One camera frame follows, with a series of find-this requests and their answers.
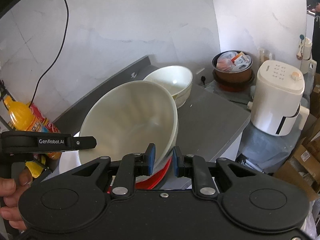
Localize white air fryer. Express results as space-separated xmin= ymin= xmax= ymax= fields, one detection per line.
xmin=251 ymin=60 xmax=310 ymax=137

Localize white kettle appliance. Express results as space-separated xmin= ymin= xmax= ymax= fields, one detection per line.
xmin=296 ymin=34 xmax=317 ymax=76

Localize cardboard boxes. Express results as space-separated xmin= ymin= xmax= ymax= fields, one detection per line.
xmin=273 ymin=74 xmax=320 ymax=201

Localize black power cable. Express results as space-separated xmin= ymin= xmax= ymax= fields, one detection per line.
xmin=27 ymin=0 xmax=70 ymax=106

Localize red and black bowl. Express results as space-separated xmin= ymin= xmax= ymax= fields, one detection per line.
xmin=103 ymin=160 xmax=171 ymax=194

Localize white plate sweet print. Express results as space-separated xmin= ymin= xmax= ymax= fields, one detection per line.
xmin=59 ymin=151 xmax=81 ymax=174

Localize black metal shelf rack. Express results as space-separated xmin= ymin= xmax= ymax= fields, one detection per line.
xmin=1 ymin=80 xmax=16 ymax=131

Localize person's left hand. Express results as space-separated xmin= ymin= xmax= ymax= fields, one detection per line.
xmin=1 ymin=167 xmax=33 ymax=231

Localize orange juice bottle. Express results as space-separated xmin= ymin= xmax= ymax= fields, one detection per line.
xmin=4 ymin=96 xmax=61 ymax=178

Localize person in black clothes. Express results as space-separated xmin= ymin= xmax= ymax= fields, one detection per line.
xmin=307 ymin=0 xmax=320 ymax=74

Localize cream bowl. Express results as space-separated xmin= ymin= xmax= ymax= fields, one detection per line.
xmin=144 ymin=66 xmax=193 ymax=108
xmin=79 ymin=81 xmax=178 ymax=174

